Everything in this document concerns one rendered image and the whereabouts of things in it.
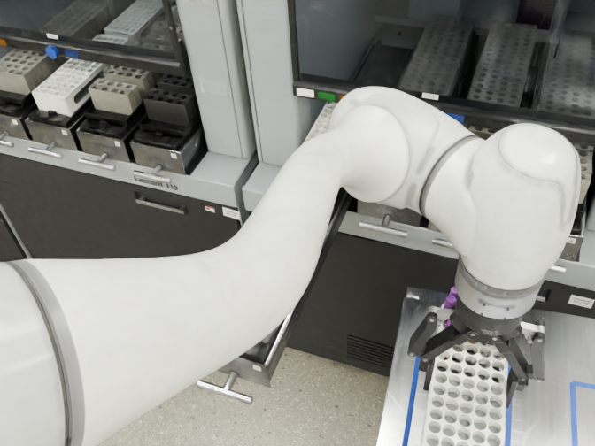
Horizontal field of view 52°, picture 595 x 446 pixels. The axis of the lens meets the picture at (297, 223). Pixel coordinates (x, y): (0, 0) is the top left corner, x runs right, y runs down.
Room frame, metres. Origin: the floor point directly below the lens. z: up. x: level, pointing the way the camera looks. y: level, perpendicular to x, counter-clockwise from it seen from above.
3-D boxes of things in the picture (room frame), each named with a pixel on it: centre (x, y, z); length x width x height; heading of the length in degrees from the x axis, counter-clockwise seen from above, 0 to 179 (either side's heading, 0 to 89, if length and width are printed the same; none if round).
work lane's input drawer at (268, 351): (0.84, 0.00, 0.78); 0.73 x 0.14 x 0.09; 156
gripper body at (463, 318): (0.41, -0.22, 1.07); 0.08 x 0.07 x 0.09; 71
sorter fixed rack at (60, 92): (1.41, 0.51, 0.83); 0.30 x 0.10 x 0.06; 156
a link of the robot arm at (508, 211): (0.42, -0.21, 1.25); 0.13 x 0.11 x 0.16; 36
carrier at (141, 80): (1.32, 0.39, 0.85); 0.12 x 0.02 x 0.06; 65
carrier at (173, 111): (1.20, 0.28, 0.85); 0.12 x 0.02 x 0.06; 66
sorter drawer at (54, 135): (1.54, 0.46, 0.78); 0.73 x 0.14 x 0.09; 156
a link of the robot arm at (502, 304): (0.41, -0.22, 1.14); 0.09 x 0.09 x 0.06
